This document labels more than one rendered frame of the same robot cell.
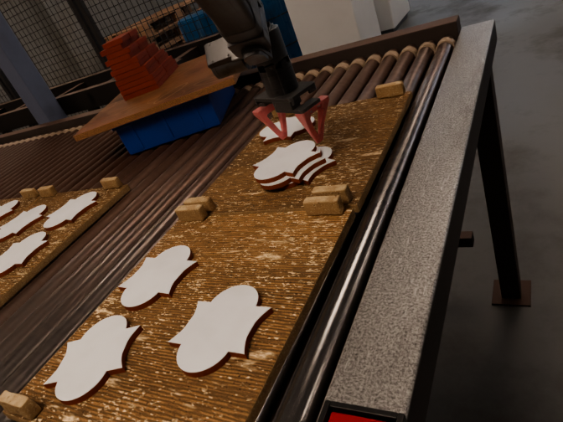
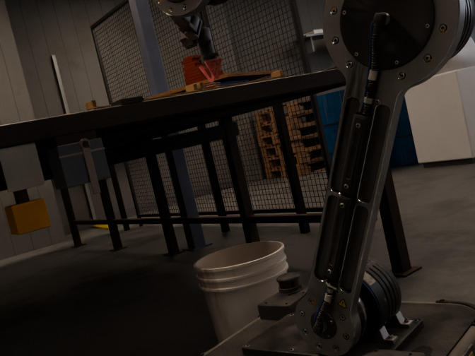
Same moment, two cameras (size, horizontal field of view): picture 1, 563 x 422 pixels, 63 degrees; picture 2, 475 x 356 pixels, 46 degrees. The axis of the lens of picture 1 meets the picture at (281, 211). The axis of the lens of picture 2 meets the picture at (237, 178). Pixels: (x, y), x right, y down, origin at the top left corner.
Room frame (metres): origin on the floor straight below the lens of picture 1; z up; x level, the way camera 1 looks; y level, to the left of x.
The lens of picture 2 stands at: (-1.35, -0.78, 0.75)
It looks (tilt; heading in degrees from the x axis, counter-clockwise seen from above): 4 degrees down; 18
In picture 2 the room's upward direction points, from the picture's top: 13 degrees counter-clockwise
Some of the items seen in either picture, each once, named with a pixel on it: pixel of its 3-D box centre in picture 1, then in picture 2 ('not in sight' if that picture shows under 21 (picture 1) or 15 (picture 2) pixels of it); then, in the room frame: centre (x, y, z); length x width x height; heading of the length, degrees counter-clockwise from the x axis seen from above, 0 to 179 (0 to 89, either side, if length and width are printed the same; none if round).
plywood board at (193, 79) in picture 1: (173, 83); (215, 85); (1.53, 0.15, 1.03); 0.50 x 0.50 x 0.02; 75
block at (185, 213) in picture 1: (191, 213); not in sight; (0.76, 0.15, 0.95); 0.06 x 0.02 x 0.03; 52
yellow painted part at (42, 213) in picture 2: not in sight; (20, 188); (-0.07, 0.24, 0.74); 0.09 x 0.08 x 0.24; 143
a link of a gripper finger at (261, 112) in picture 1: (281, 116); (209, 70); (0.83, -0.07, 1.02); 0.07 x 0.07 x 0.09; 31
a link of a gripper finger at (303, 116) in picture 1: (307, 117); (213, 67); (0.77, -0.11, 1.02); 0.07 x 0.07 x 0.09; 31
